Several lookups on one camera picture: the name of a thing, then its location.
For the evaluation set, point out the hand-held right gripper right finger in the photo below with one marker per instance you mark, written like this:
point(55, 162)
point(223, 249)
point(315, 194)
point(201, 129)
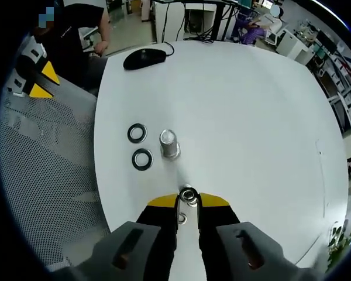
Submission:
point(219, 234)

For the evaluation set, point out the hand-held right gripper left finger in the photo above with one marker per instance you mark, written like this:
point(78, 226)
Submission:
point(155, 234)

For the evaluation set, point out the large metal washer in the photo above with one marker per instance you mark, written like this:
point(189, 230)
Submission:
point(134, 159)
point(129, 133)

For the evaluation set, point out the large threaded stud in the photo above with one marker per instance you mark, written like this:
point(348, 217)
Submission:
point(168, 140)

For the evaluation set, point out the grey mesh office chair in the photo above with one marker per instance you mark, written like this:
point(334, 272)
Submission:
point(46, 175)

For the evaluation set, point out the black computer mouse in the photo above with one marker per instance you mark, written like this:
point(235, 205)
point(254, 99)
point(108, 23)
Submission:
point(144, 58)

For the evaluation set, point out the large green potted plant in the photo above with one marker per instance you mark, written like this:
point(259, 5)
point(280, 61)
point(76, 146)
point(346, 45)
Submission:
point(339, 243)

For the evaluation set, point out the metal shelving rack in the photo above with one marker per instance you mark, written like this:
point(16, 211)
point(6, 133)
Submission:
point(348, 87)

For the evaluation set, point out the white low cabinet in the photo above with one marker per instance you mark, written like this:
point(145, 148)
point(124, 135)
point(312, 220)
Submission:
point(289, 44)

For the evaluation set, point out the white office chair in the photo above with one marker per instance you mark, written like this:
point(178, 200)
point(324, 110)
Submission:
point(276, 35)

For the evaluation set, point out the black desk frame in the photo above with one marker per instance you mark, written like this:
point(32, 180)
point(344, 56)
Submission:
point(218, 20)

